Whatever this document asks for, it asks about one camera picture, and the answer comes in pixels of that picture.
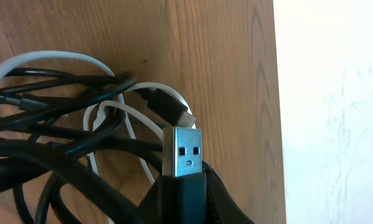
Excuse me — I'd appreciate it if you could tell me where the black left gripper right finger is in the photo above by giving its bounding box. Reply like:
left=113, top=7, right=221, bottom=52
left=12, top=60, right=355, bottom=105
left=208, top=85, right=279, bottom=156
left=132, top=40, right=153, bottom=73
left=202, top=161, right=254, bottom=224

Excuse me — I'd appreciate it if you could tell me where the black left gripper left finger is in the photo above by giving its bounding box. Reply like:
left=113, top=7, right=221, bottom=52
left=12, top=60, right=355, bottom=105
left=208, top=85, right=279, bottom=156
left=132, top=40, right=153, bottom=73
left=138, top=179, right=177, bottom=224

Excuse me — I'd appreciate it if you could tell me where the white cable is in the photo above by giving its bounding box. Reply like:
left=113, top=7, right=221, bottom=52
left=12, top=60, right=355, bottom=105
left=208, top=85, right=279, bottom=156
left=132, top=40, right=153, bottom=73
left=0, top=50, right=196, bottom=224

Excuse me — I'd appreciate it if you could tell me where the black cable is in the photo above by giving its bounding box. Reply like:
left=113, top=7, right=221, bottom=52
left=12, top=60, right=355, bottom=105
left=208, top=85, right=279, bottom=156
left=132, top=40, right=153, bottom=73
left=0, top=67, right=207, bottom=224

